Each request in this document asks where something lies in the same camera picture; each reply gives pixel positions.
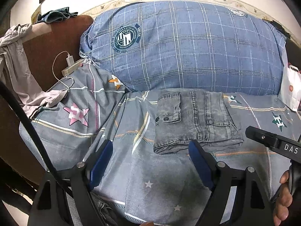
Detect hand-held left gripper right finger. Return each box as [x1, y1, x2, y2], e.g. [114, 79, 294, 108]
[188, 139, 274, 226]

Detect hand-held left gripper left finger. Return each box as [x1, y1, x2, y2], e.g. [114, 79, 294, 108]
[28, 139, 114, 226]

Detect grey denim pants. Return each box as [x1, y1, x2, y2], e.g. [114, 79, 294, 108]
[154, 91, 244, 155]

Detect person's right hand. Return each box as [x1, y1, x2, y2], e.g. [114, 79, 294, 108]
[274, 169, 294, 226]

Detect grey printed bed sheet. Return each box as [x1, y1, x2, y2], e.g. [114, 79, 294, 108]
[89, 88, 301, 226]

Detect grey star print pillow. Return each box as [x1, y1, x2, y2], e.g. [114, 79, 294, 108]
[19, 62, 128, 172]

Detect blue denim jeans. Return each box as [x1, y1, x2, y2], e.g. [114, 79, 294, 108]
[90, 192, 120, 226]

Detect white paper bag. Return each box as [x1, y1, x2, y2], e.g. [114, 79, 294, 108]
[278, 62, 301, 112]

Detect beige power strip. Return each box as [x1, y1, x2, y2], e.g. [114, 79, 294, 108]
[62, 58, 84, 76]

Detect dark cloth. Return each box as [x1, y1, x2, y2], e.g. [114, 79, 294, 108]
[262, 18, 301, 52]

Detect blue plaid pillow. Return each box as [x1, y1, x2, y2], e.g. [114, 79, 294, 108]
[79, 0, 288, 96]

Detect pinkish grey garment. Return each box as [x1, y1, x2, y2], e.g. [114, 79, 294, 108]
[0, 24, 69, 119]

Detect brown wooden headboard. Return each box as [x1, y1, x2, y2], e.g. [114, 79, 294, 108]
[0, 15, 94, 186]

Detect green crumpled cloth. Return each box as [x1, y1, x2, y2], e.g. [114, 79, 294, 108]
[36, 7, 78, 24]

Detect black cable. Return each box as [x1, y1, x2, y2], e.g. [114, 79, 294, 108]
[0, 81, 109, 226]

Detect white charger cable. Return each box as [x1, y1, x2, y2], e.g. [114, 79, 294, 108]
[52, 50, 75, 92]

